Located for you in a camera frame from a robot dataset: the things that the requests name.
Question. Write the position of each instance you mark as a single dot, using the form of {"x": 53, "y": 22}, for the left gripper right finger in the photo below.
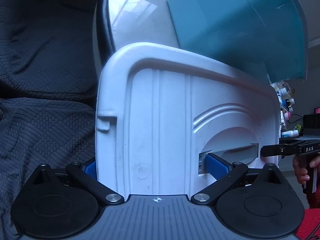
{"x": 227, "y": 175}

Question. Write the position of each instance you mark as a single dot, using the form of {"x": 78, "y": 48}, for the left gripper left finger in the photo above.
{"x": 85, "y": 176}

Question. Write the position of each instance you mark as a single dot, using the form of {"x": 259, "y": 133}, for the white bin lid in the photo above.
{"x": 159, "y": 108}

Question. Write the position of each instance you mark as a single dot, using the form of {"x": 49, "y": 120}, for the clutter of small bottles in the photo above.
{"x": 289, "y": 121}

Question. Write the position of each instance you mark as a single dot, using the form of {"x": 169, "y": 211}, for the person's right hand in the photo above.
{"x": 301, "y": 172}

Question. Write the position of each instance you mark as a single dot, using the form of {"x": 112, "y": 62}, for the blue plastic storage bin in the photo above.
{"x": 265, "y": 38}

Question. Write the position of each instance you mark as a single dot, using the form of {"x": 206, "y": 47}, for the grey textured chair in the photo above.
{"x": 48, "y": 91}

